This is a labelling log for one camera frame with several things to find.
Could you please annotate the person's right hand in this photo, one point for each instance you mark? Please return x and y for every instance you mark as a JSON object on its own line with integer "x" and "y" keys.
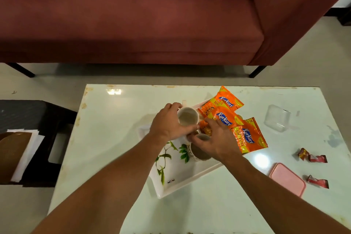
{"x": 222, "y": 146}

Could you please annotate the pink container lid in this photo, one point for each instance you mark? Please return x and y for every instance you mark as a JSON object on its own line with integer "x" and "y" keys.
{"x": 287, "y": 179}

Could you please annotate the red candy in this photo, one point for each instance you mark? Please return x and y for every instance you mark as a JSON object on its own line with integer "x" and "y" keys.
{"x": 318, "y": 181}
{"x": 318, "y": 158}

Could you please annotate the black door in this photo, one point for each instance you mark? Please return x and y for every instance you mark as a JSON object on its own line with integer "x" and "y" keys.
{"x": 340, "y": 15}

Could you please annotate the white paper napkins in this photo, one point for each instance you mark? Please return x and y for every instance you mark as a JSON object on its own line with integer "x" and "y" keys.
{"x": 34, "y": 146}

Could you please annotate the person's left forearm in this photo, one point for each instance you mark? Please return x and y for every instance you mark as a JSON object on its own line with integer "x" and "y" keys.
{"x": 104, "y": 187}

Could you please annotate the black woven stool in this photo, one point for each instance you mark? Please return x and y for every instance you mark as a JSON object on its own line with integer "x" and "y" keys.
{"x": 33, "y": 116}

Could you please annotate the clear plastic container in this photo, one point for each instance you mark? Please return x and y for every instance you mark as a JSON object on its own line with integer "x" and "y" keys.
{"x": 277, "y": 118}

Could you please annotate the person's left hand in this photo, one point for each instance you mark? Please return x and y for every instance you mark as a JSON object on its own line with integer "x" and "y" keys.
{"x": 164, "y": 127}

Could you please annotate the red fabric sofa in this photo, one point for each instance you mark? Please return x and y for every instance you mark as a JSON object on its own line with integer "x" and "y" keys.
{"x": 137, "y": 22}

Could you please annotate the person's right forearm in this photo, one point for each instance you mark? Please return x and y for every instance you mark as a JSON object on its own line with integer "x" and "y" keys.
{"x": 274, "y": 195}

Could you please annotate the orange snack packet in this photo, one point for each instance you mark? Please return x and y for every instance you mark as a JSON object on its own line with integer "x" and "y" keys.
{"x": 222, "y": 117}
{"x": 251, "y": 137}
{"x": 227, "y": 99}

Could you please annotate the white floral mug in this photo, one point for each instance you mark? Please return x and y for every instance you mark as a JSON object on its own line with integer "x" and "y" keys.
{"x": 198, "y": 153}
{"x": 188, "y": 117}

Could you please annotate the white printed tray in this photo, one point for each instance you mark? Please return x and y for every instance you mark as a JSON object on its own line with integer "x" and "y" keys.
{"x": 178, "y": 176}

